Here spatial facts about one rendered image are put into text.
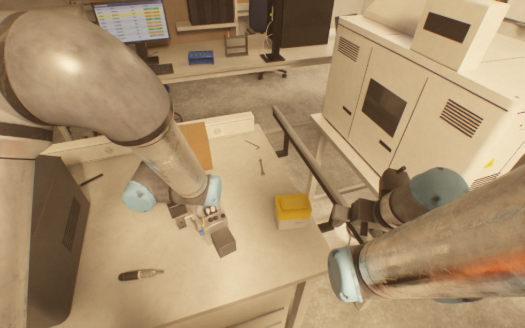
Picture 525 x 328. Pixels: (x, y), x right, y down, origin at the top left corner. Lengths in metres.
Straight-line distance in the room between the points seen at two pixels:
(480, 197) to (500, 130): 0.72
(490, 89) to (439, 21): 0.26
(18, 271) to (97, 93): 0.22
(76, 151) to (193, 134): 0.56
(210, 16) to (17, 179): 2.43
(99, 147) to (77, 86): 1.14
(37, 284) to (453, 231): 0.86
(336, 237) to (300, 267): 1.21
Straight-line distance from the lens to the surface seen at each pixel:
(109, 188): 1.31
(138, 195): 0.65
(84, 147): 1.45
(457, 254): 0.23
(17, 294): 0.41
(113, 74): 0.31
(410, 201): 0.49
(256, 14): 4.47
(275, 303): 1.19
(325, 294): 1.92
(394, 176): 0.61
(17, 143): 0.36
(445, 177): 0.48
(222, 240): 0.91
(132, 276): 0.98
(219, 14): 2.69
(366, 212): 0.60
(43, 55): 0.31
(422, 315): 2.08
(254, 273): 0.93
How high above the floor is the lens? 1.74
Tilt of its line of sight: 42 degrees down
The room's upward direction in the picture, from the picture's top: 1 degrees clockwise
